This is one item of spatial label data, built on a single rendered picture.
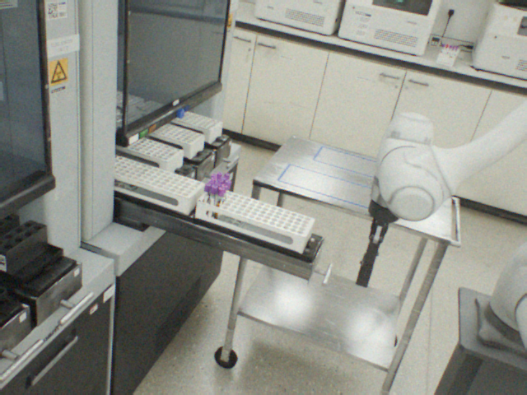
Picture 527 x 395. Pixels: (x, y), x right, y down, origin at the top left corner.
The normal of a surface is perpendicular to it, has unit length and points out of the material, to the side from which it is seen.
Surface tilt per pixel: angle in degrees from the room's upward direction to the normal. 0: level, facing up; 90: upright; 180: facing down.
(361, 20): 90
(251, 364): 0
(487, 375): 90
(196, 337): 0
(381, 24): 90
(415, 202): 96
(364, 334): 0
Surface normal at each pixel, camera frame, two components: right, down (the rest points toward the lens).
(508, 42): -0.33, 0.40
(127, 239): 0.17, -0.86
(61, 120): 0.93, 0.29
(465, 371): -0.89, 0.07
